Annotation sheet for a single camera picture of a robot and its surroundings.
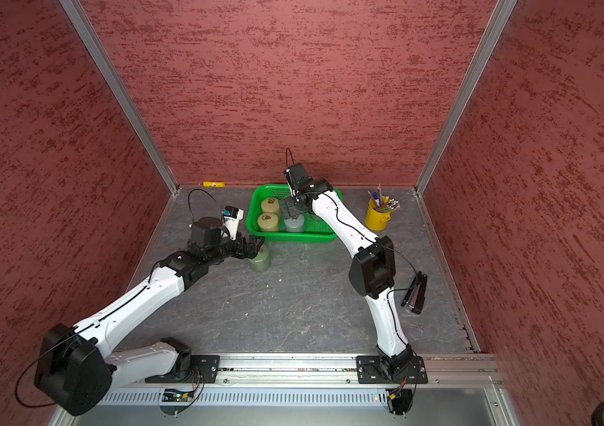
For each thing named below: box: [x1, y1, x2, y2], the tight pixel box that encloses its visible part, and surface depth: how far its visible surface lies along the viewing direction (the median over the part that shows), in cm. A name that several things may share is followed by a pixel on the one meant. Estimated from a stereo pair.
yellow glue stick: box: [202, 181, 226, 189], surface depth 124 cm
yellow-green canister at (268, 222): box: [256, 211, 280, 232], surface depth 100 cm
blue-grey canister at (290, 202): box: [284, 196, 296, 210], surface depth 83 cm
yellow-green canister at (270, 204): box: [261, 197, 281, 215], surface depth 105 cm
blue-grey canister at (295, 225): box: [284, 213, 305, 233], surface depth 100 cm
